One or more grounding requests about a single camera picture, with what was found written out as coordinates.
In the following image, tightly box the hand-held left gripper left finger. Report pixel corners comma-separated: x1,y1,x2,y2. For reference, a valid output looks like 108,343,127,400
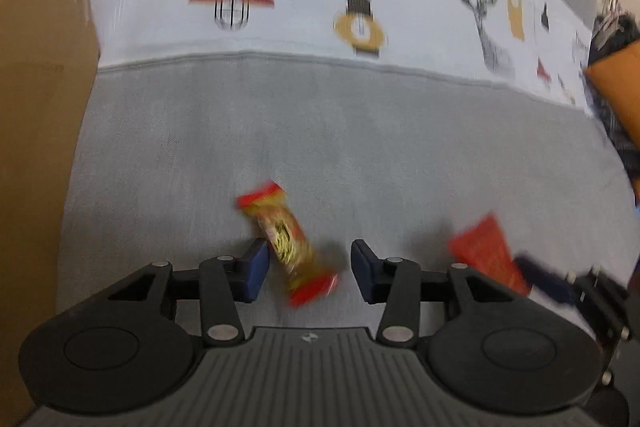
107,238,271,349

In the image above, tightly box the printed grey bed sheet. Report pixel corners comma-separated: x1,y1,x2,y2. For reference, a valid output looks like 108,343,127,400
0,0,640,358

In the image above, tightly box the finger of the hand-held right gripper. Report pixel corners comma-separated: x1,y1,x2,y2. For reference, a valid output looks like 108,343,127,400
514,254,582,309

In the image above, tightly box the red square snack packet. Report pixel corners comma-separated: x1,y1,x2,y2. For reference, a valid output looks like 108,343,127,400
448,213,533,299

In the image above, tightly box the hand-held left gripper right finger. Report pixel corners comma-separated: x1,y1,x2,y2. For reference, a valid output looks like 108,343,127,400
351,239,522,350

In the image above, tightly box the dark patterned cloth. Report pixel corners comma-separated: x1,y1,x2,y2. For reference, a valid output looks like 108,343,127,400
586,0,640,180

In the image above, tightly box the red and gold snack packet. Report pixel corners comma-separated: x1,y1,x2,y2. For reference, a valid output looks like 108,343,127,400
236,180,342,309

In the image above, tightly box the brown cardboard box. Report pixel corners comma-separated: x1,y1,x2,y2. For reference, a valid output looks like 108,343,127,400
0,0,102,427

